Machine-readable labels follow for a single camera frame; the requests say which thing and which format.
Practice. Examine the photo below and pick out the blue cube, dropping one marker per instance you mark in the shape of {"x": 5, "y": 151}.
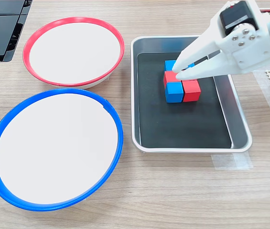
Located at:
{"x": 191, "y": 65}
{"x": 174, "y": 93}
{"x": 169, "y": 65}

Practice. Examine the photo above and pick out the red cube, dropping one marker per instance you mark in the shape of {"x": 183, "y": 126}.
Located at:
{"x": 191, "y": 91}
{"x": 169, "y": 76}

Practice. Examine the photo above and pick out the steel tray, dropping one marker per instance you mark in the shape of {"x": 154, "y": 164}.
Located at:
{"x": 238, "y": 128}

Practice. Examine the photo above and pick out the black tray mat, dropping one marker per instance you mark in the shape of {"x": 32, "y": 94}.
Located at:
{"x": 185, "y": 124}

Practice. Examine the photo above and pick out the clear tape strip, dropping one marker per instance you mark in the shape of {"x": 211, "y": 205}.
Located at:
{"x": 230, "y": 162}

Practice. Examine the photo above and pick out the red-rimmed white plate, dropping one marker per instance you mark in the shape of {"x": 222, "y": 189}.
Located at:
{"x": 72, "y": 52}

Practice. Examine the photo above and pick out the blue-rimmed white plate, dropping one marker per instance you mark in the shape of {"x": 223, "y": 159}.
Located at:
{"x": 53, "y": 150}

